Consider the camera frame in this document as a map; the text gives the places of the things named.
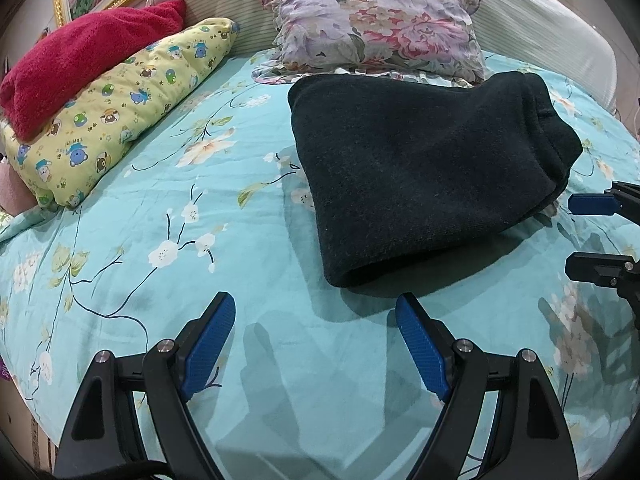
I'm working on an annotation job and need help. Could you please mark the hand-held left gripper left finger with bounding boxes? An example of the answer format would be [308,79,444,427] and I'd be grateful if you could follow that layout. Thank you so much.
[52,291,237,480]

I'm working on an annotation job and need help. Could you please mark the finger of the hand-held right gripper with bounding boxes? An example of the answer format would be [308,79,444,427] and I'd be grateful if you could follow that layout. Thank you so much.
[568,182,640,223]
[565,252,640,311]

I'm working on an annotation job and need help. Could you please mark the purple floral ruffled pillow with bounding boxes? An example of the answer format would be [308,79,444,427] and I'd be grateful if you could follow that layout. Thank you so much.
[251,0,488,86]

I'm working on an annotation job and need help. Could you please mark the white padded bed headboard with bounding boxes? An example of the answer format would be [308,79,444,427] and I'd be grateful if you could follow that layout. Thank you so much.
[146,0,618,113]

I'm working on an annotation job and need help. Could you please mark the pink cushion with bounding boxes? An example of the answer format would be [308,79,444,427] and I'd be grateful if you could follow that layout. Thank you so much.
[0,162,38,213]

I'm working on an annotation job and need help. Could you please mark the black pants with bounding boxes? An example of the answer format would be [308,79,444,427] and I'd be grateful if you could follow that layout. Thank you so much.
[288,72,584,291]

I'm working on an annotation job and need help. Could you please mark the red fleece blanket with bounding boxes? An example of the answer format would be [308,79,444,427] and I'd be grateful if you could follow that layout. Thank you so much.
[0,0,187,141]

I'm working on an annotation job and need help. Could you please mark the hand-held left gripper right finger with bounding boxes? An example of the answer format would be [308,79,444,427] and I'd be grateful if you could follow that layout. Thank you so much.
[396,292,576,480]

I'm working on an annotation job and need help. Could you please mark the yellow cartoon print pillow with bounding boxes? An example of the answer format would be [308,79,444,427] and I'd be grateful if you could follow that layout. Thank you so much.
[0,17,241,210]

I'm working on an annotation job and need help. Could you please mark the teal floral bedspread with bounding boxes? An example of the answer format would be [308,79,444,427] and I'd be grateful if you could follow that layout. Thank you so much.
[0,50,640,480]

